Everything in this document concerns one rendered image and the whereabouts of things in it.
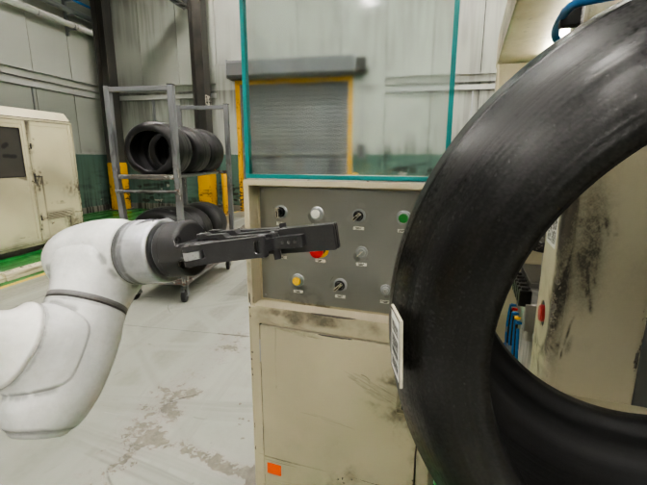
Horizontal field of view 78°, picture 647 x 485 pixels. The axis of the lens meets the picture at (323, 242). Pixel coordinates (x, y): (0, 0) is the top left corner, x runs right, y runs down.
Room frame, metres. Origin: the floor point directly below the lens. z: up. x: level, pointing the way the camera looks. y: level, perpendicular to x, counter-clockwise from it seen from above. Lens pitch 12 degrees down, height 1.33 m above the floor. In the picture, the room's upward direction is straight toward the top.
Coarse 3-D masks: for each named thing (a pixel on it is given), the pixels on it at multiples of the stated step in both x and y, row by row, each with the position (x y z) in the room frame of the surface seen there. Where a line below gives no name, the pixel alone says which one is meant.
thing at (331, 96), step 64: (256, 0) 1.13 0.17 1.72; (320, 0) 1.07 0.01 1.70; (384, 0) 1.02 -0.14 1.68; (448, 0) 0.97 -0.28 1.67; (256, 64) 1.13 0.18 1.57; (320, 64) 1.07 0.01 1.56; (384, 64) 1.02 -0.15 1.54; (448, 64) 0.97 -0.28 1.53; (256, 128) 1.13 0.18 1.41; (320, 128) 1.07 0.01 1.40; (384, 128) 1.01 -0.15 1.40; (448, 128) 0.96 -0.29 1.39
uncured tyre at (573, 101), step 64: (640, 0) 0.29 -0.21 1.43; (576, 64) 0.28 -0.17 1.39; (640, 64) 0.26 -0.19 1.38; (512, 128) 0.29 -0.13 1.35; (576, 128) 0.26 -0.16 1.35; (640, 128) 0.25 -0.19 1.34; (448, 192) 0.31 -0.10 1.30; (512, 192) 0.27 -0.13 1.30; (576, 192) 0.26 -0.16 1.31; (448, 256) 0.29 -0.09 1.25; (512, 256) 0.27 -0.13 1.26; (448, 320) 0.29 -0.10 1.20; (448, 384) 0.29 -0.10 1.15; (512, 384) 0.51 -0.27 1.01; (448, 448) 0.29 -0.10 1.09; (512, 448) 0.46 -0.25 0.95; (576, 448) 0.47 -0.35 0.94; (640, 448) 0.46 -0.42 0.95
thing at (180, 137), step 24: (168, 96) 3.47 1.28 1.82; (144, 144) 3.92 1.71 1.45; (168, 144) 3.57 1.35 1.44; (192, 144) 3.99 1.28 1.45; (216, 144) 4.43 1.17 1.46; (144, 168) 3.84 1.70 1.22; (168, 168) 3.58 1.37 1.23; (192, 168) 4.01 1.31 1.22; (216, 168) 4.60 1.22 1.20; (120, 192) 3.55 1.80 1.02; (144, 192) 3.48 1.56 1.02; (168, 192) 3.45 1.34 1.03; (120, 216) 3.55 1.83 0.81; (144, 216) 3.61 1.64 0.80; (168, 216) 3.58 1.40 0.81; (192, 216) 3.97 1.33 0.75; (216, 216) 4.39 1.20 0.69; (216, 264) 4.15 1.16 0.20
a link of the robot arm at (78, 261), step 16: (80, 224) 0.56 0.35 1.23; (96, 224) 0.54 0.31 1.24; (112, 224) 0.54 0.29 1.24; (64, 240) 0.54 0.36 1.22; (80, 240) 0.52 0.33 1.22; (96, 240) 0.51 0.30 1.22; (112, 240) 0.51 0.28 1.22; (48, 256) 0.53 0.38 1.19; (64, 256) 0.51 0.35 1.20; (80, 256) 0.50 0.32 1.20; (96, 256) 0.50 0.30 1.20; (112, 256) 0.50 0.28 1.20; (48, 272) 0.54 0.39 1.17; (64, 272) 0.50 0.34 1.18; (80, 272) 0.49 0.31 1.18; (96, 272) 0.50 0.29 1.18; (112, 272) 0.51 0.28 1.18; (48, 288) 0.50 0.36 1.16; (64, 288) 0.48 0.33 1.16; (80, 288) 0.48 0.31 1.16; (96, 288) 0.49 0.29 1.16; (112, 288) 0.50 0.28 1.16; (128, 288) 0.52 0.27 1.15; (112, 304) 0.50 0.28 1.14; (128, 304) 0.53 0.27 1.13
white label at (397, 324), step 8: (392, 304) 0.33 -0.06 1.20; (392, 312) 0.33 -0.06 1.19; (392, 320) 0.33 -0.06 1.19; (400, 320) 0.30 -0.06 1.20; (392, 328) 0.33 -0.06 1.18; (400, 328) 0.30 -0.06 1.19; (392, 336) 0.33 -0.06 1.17; (400, 336) 0.30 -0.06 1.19; (392, 344) 0.33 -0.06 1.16; (400, 344) 0.30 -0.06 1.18; (392, 352) 0.33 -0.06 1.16; (400, 352) 0.30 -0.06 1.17; (392, 360) 0.33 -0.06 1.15; (400, 360) 0.30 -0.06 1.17; (400, 368) 0.30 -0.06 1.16; (400, 376) 0.30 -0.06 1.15; (400, 384) 0.30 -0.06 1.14
